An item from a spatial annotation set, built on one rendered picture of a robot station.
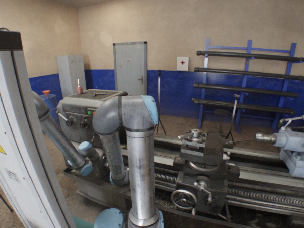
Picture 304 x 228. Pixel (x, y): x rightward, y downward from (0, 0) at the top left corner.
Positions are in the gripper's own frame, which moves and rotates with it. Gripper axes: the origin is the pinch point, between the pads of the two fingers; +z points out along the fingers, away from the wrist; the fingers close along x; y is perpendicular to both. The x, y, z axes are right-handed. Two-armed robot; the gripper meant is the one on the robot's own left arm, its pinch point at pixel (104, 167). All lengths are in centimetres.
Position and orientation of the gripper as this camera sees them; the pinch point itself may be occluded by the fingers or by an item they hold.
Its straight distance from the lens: 151.8
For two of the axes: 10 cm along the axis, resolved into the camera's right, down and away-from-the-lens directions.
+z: 2.7, 7.4, 6.2
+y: 3.6, -6.7, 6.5
